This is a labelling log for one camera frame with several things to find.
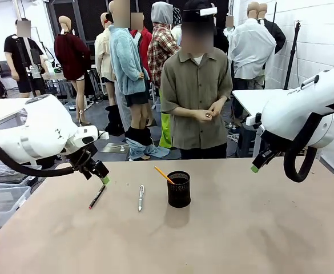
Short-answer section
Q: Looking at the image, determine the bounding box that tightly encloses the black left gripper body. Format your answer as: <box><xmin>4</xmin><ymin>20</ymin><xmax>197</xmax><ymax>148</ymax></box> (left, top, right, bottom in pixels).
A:
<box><xmin>68</xmin><ymin>147</ymin><xmax>110</xmax><ymax>181</ymax></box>

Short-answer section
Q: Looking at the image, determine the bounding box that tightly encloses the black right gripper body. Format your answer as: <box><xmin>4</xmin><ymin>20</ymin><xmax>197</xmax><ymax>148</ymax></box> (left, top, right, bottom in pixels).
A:
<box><xmin>258</xmin><ymin>128</ymin><xmax>288</xmax><ymax>162</ymax></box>

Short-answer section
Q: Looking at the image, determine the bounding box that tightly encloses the person's right forearm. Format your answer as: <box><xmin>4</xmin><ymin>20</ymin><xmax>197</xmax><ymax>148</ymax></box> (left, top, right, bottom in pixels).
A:
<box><xmin>168</xmin><ymin>106</ymin><xmax>198</xmax><ymax>120</ymax></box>

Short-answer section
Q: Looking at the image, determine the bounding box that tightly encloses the black marker pen red tip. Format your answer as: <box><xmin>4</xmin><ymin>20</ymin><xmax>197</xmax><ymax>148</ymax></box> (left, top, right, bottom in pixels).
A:
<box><xmin>88</xmin><ymin>184</ymin><xmax>107</xmax><ymax>210</ymax></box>

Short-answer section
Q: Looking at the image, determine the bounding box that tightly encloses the white pen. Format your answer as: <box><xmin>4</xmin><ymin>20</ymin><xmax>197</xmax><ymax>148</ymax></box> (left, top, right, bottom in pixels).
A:
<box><xmin>138</xmin><ymin>184</ymin><xmax>145</xmax><ymax>212</ymax></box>

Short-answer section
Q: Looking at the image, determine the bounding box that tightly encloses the black mesh pen holder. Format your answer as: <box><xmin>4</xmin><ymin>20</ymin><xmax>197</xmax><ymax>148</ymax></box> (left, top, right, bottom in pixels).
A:
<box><xmin>167</xmin><ymin>170</ymin><xmax>191</xmax><ymax>208</ymax></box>

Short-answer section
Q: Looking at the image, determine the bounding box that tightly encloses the person's left hand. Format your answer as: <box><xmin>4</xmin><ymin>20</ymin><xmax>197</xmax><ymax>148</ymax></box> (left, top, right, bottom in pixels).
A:
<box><xmin>208</xmin><ymin>98</ymin><xmax>227</xmax><ymax>118</ymax></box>

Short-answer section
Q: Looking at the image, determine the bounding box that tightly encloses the person's right hand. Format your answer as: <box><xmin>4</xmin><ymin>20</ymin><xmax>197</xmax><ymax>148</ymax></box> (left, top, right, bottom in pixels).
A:
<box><xmin>194</xmin><ymin>109</ymin><xmax>214</xmax><ymax>124</ymax></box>

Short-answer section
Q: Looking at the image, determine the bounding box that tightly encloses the yellow pencil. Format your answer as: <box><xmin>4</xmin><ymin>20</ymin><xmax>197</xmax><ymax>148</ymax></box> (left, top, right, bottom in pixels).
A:
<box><xmin>154</xmin><ymin>166</ymin><xmax>176</xmax><ymax>185</ymax></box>

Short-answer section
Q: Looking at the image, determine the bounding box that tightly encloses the clear plastic storage bin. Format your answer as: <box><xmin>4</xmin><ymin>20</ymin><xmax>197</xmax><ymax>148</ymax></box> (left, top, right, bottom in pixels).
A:
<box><xmin>0</xmin><ymin>164</ymin><xmax>43</xmax><ymax>187</ymax></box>
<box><xmin>0</xmin><ymin>185</ymin><xmax>32</xmax><ymax>238</ymax></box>

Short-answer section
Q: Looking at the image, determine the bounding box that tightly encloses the black tripod stand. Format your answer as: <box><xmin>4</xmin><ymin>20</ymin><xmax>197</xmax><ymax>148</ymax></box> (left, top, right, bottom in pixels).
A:
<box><xmin>283</xmin><ymin>19</ymin><xmax>303</xmax><ymax>91</ymax></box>

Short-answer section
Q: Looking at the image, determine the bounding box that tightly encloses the person in olive shirt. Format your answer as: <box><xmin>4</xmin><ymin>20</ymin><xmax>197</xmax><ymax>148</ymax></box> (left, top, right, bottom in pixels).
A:
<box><xmin>160</xmin><ymin>0</ymin><xmax>234</xmax><ymax>160</ymax></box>

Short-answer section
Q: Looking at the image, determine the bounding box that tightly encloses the mannequin in white shirt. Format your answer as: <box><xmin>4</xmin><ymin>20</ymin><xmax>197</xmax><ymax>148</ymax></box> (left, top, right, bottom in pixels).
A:
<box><xmin>227</xmin><ymin>1</ymin><xmax>277</xmax><ymax>88</ymax></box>

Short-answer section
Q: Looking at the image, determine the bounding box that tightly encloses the mannequin in maroon jacket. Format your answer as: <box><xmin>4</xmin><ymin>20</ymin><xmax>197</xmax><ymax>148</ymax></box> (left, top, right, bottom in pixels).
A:
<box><xmin>53</xmin><ymin>15</ymin><xmax>92</xmax><ymax>126</ymax></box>

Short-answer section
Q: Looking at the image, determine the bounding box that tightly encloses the mannequin in light-blue fleece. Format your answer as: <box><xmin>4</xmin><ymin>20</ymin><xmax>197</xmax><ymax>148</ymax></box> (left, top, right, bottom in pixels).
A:
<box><xmin>107</xmin><ymin>0</ymin><xmax>171</xmax><ymax>161</ymax></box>

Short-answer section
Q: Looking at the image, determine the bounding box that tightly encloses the mannequin in cream shirt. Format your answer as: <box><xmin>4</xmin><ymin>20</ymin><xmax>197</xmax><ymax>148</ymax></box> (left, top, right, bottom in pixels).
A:
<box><xmin>94</xmin><ymin>12</ymin><xmax>118</xmax><ymax>107</ymax></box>

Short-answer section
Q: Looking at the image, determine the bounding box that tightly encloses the mannequin in black jacket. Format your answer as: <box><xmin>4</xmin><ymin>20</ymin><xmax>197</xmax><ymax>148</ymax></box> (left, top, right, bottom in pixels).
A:
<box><xmin>257</xmin><ymin>2</ymin><xmax>287</xmax><ymax>55</ymax></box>

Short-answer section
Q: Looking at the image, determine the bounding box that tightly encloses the person in black t-shirt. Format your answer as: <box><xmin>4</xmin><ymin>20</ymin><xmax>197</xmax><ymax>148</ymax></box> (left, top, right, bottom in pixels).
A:
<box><xmin>3</xmin><ymin>18</ymin><xmax>51</xmax><ymax>98</ymax></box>

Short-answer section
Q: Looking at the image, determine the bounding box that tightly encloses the mannequin in red jacket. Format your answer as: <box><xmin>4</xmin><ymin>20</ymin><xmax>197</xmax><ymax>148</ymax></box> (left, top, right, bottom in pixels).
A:
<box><xmin>130</xmin><ymin>12</ymin><xmax>154</xmax><ymax>86</ymax></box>

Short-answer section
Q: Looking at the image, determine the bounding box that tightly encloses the mannequin in plaid hooded shirt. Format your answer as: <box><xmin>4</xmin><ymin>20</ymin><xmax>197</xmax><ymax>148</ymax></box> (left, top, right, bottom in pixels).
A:
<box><xmin>147</xmin><ymin>1</ymin><xmax>182</xmax><ymax>150</ymax></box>

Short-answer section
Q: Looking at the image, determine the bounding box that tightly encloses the black cap white label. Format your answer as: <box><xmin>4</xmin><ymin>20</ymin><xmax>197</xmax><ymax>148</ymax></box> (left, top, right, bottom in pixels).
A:
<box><xmin>181</xmin><ymin>0</ymin><xmax>218</xmax><ymax>23</ymax></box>

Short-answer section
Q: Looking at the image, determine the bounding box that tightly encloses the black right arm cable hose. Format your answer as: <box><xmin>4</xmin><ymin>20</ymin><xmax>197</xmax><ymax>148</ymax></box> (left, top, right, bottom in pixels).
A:
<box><xmin>283</xmin><ymin>112</ymin><xmax>325</xmax><ymax>183</ymax></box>

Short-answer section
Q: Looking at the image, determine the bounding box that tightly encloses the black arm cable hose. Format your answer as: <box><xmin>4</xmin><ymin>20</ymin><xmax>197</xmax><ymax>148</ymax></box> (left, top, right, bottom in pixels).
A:
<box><xmin>283</xmin><ymin>112</ymin><xmax>325</xmax><ymax>183</ymax></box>
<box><xmin>0</xmin><ymin>133</ymin><xmax>77</xmax><ymax>177</ymax></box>

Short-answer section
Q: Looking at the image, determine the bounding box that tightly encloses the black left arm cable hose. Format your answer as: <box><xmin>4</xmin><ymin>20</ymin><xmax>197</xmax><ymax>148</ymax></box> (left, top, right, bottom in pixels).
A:
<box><xmin>0</xmin><ymin>133</ymin><xmax>77</xmax><ymax>177</ymax></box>

